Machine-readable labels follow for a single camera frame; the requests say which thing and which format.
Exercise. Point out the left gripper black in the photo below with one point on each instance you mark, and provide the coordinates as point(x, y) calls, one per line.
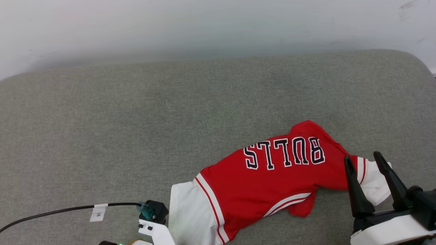
point(107, 243)

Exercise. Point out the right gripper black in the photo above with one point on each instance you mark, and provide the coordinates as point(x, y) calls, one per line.
point(424, 207)

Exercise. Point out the red white Bulls jersey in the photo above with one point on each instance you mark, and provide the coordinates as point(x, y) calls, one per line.
point(272, 187)

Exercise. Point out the grey fabric sofa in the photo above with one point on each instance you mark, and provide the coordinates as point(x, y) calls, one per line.
point(136, 136)

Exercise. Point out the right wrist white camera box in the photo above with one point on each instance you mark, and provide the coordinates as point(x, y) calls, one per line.
point(391, 233)

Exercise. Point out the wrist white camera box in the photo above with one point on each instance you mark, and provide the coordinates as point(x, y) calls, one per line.
point(391, 233)
point(158, 233)

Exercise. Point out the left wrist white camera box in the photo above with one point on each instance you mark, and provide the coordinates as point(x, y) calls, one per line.
point(158, 233)

